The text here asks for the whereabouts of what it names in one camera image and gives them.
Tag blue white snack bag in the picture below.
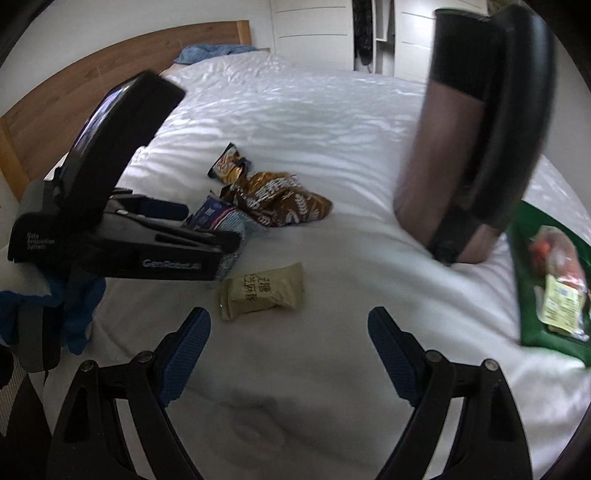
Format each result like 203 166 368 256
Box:
182 193 266 281

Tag dark butter cookie packet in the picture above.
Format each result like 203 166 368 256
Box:
207 143 252 185

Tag brown oat snack bag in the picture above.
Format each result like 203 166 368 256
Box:
221 172 332 227

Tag beige sesame snack packet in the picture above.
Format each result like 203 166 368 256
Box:
219 263 304 322

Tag clear bag colourful snacks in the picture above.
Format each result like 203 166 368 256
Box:
528 225 589 342

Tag blue white gloved left hand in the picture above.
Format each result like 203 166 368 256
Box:
0 248 107 375

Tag phone on left gripper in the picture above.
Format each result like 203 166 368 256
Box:
55 70 185 208

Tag wooden headboard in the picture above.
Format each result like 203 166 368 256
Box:
1 20 252 200

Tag blue towel on bed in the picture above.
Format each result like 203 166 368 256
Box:
173 43 256 65

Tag white bed duvet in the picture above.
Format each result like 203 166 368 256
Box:
83 52 590 479

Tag green tray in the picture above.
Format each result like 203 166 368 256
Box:
507 201 590 366

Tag white wardrobe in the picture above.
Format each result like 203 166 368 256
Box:
269 0 491 84

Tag black and bronze kettle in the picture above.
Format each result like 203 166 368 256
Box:
394 5 556 265

